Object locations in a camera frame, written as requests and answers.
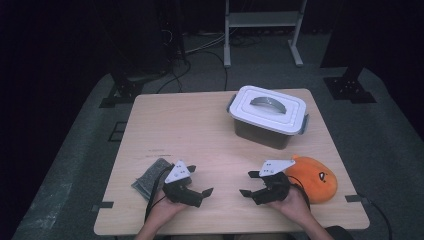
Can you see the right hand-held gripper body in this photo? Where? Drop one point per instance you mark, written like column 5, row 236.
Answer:
column 273, row 186

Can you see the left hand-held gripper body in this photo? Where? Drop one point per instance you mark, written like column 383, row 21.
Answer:
column 178, row 173

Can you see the grey fluffy towel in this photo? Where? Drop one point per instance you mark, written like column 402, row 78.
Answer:
column 150, row 178

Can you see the translucent brown storage box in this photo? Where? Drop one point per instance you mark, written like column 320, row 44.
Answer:
column 260, row 135

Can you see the orange plush toy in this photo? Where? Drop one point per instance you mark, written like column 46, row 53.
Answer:
column 315, row 181

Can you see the person's right hand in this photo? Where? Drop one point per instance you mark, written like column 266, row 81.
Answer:
column 296, row 206

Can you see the person's left hand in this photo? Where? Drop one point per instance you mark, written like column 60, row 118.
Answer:
column 161, row 211

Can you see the black stand base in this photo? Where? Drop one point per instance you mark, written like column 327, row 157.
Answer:
column 123, row 91
column 350, row 88

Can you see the dark equipment rack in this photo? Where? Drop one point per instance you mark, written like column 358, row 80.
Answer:
column 173, row 30

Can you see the white metal stand frame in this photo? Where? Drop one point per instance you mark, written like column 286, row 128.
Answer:
column 263, row 19

